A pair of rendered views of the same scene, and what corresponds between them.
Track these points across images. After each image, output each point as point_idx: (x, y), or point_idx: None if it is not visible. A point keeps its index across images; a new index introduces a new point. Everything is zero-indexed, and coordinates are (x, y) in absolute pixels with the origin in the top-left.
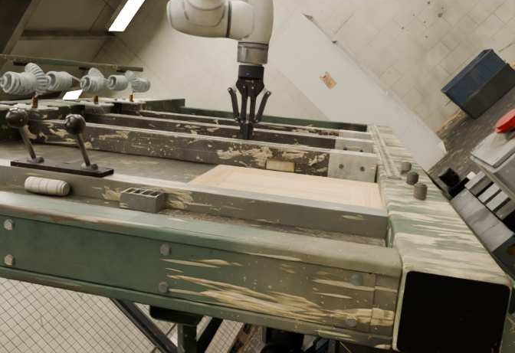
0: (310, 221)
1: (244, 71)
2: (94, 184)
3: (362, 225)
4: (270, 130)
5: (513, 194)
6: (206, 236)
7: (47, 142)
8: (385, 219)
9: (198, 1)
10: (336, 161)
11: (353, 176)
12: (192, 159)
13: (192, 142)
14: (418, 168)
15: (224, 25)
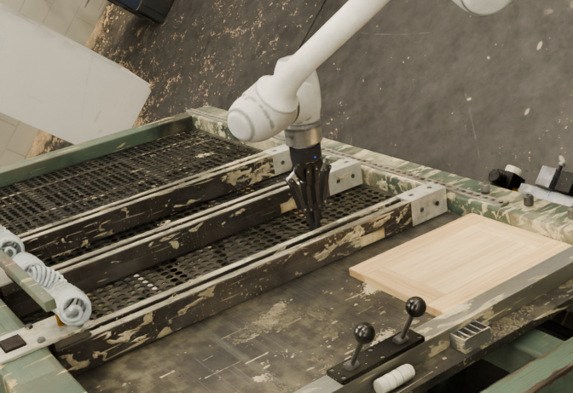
0: (564, 278)
1: (309, 156)
2: (421, 349)
3: None
4: (251, 195)
5: None
6: None
7: (107, 360)
8: None
9: (287, 106)
10: (417, 207)
11: (432, 213)
12: (292, 278)
13: (287, 260)
14: (465, 179)
15: (295, 116)
